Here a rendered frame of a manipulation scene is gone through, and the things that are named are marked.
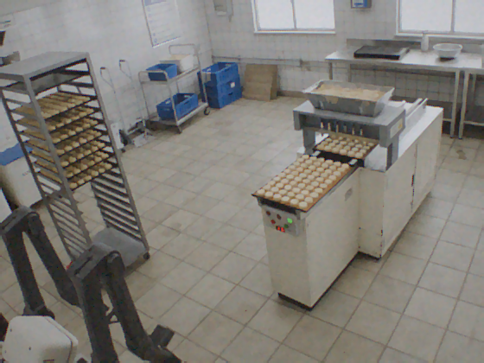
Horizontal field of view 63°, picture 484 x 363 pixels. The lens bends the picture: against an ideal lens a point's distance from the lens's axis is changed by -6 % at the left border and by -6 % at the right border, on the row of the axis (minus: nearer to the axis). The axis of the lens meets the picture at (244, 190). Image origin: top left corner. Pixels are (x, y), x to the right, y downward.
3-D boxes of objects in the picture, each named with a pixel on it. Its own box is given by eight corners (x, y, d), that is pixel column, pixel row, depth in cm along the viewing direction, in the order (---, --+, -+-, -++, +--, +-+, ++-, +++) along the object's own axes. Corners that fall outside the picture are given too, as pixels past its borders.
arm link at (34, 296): (-12, 217, 127) (0, 226, 121) (26, 201, 137) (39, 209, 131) (26, 323, 145) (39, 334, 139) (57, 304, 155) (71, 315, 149)
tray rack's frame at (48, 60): (154, 256, 359) (91, 51, 268) (106, 290, 328) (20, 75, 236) (113, 233, 397) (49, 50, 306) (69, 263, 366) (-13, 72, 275)
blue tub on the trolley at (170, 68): (160, 73, 605) (157, 63, 597) (180, 74, 584) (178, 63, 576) (146, 80, 585) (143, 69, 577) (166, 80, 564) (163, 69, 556)
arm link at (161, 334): (125, 344, 129) (143, 356, 124) (144, 313, 134) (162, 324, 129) (145, 354, 138) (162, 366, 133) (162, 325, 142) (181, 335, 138)
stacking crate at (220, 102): (226, 95, 729) (224, 84, 718) (243, 97, 705) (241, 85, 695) (202, 106, 691) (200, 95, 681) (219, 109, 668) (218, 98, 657)
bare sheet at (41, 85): (87, 74, 274) (87, 73, 273) (35, 95, 249) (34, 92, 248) (50, 71, 310) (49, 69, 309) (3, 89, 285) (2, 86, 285)
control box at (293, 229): (268, 223, 265) (266, 205, 258) (300, 234, 250) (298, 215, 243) (264, 226, 263) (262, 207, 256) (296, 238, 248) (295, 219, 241)
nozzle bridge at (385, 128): (318, 135, 334) (315, 95, 317) (404, 152, 291) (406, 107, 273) (296, 151, 314) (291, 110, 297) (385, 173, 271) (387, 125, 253)
